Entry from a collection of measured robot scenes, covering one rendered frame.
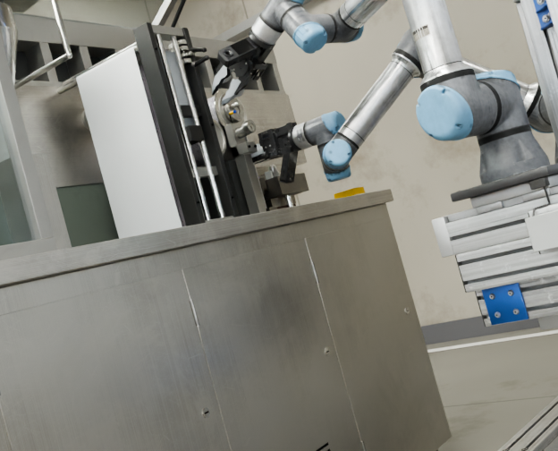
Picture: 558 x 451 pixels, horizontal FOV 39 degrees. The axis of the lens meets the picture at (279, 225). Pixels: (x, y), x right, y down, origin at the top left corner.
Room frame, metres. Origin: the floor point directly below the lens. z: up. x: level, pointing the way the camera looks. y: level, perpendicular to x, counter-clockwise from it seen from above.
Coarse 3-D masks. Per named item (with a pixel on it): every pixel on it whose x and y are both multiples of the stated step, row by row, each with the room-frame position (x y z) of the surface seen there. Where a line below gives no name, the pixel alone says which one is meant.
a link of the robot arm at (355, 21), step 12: (348, 0) 1.94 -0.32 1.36; (360, 0) 1.90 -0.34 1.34; (372, 0) 1.89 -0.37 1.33; (384, 0) 1.89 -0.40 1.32; (336, 12) 1.98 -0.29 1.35; (348, 12) 1.94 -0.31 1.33; (360, 12) 1.92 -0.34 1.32; (372, 12) 1.92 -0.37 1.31; (336, 24) 1.97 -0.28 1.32; (348, 24) 1.96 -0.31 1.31; (360, 24) 1.97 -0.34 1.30; (336, 36) 1.98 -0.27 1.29; (348, 36) 2.00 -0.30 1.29; (360, 36) 2.04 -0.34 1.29
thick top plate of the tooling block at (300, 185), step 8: (296, 176) 2.50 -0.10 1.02; (304, 176) 2.54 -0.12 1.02; (272, 184) 2.43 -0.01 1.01; (280, 184) 2.42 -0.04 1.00; (288, 184) 2.46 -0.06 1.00; (296, 184) 2.49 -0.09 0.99; (304, 184) 2.53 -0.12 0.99; (272, 192) 2.44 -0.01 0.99; (280, 192) 2.42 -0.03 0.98; (288, 192) 2.45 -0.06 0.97; (296, 192) 2.51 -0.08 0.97
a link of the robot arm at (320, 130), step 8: (336, 112) 2.22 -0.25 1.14; (312, 120) 2.25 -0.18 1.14; (320, 120) 2.22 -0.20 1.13; (328, 120) 2.20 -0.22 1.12; (336, 120) 2.20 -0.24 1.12; (344, 120) 2.24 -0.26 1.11; (304, 128) 2.25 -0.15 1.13; (312, 128) 2.23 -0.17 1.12; (320, 128) 2.22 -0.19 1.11; (328, 128) 2.20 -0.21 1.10; (336, 128) 2.20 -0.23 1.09; (312, 136) 2.24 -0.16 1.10; (320, 136) 2.22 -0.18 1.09; (328, 136) 2.22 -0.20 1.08; (312, 144) 2.27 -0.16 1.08; (320, 144) 2.23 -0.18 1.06
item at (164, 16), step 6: (168, 0) 2.64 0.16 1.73; (174, 0) 2.64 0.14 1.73; (168, 6) 2.64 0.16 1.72; (180, 6) 2.65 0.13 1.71; (162, 12) 2.66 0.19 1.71; (168, 12) 2.66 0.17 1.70; (180, 12) 2.66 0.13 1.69; (162, 18) 2.67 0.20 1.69; (174, 18) 2.67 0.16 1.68; (156, 24) 2.68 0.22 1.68; (162, 24) 2.69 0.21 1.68; (174, 24) 2.68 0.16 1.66
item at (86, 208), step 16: (64, 192) 2.20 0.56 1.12; (80, 192) 2.24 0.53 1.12; (96, 192) 2.29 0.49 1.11; (64, 208) 2.18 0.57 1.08; (80, 208) 2.23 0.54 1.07; (96, 208) 2.28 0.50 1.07; (80, 224) 2.22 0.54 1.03; (96, 224) 2.27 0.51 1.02; (112, 224) 2.32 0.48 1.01; (80, 240) 2.21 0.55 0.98; (96, 240) 2.25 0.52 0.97
